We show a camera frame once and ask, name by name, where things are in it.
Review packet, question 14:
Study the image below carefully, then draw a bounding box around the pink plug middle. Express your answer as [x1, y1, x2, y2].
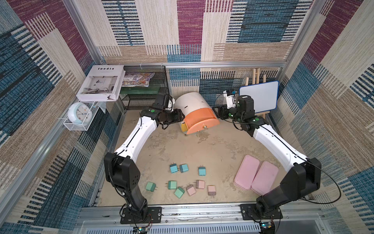
[196, 180, 206, 189]

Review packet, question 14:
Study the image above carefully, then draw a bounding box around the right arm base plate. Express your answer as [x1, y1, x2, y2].
[240, 203, 283, 222]

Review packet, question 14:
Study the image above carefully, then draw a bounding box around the white board on easel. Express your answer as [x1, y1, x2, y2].
[239, 68, 279, 119]

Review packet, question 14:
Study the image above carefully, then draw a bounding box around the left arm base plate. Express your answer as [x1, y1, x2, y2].
[120, 206, 162, 224]

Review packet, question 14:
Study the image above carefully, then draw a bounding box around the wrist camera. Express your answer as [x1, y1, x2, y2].
[223, 89, 236, 109]
[152, 93, 175, 111]

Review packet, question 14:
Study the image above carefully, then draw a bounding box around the pink case right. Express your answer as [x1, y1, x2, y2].
[251, 161, 279, 196]

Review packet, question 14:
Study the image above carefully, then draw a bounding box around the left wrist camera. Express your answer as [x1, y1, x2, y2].
[152, 93, 175, 111]

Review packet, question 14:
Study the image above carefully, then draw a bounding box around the pink case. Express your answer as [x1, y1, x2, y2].
[251, 161, 279, 196]
[234, 155, 260, 190]

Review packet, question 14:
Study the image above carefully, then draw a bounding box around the blue plug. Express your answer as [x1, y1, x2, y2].
[198, 166, 206, 176]
[179, 164, 189, 173]
[169, 163, 178, 174]

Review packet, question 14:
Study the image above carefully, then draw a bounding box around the black wire shelf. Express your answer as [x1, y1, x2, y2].
[120, 65, 170, 110]

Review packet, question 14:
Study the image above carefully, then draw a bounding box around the green plug far left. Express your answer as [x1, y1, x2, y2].
[146, 182, 156, 192]

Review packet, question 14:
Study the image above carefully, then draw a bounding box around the green plug middle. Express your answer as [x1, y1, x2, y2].
[167, 180, 177, 190]

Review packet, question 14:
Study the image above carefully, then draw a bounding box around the green plug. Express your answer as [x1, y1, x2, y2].
[146, 182, 156, 192]
[174, 187, 185, 199]
[167, 180, 177, 190]

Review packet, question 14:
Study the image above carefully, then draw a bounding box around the white round drawer cabinet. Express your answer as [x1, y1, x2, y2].
[174, 92, 211, 117]

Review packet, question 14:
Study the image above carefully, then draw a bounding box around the pink plug left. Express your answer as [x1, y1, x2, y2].
[186, 185, 196, 196]

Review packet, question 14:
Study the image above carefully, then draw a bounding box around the pink plug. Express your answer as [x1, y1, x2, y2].
[207, 185, 217, 196]
[196, 180, 206, 189]
[186, 185, 196, 196]

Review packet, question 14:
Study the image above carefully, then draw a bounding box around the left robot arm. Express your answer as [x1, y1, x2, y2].
[104, 107, 185, 220]

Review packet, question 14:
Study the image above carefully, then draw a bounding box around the pink case left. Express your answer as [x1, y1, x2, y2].
[234, 155, 260, 190]

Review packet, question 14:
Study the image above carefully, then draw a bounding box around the colourful picture book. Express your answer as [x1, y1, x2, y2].
[122, 73, 155, 87]

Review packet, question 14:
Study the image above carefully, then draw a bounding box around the yellow drawer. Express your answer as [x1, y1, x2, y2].
[181, 122, 188, 133]

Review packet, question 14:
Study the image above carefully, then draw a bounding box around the pink plug right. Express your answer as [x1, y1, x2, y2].
[207, 185, 217, 196]

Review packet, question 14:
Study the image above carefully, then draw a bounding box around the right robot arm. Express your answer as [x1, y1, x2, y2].
[213, 92, 321, 218]

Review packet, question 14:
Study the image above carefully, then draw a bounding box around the white Inedia box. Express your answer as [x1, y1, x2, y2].
[76, 65, 125, 102]

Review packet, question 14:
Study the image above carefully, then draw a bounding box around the green plug lower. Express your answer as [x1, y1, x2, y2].
[174, 187, 185, 199]

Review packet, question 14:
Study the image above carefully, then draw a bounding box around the white alarm clock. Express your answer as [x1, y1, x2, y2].
[68, 102, 93, 124]

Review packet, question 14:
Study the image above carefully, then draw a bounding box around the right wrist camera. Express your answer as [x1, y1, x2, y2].
[223, 89, 236, 109]

